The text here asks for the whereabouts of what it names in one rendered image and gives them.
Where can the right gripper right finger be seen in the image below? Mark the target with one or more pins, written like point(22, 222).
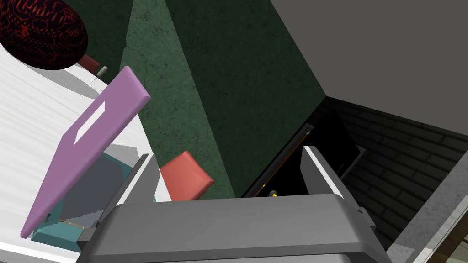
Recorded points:
point(319, 171)

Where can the small grey cylinder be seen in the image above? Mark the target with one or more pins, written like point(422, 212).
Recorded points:
point(102, 71)

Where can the teal box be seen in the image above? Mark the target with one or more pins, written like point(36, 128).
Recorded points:
point(91, 190)

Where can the dark red patterned ball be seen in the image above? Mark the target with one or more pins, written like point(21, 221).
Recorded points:
point(40, 33)

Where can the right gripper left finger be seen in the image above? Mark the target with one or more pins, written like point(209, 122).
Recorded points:
point(140, 182)

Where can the purple cutting board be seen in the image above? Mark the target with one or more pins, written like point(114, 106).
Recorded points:
point(95, 140)

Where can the small red block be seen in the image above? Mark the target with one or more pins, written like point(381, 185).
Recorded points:
point(89, 63)

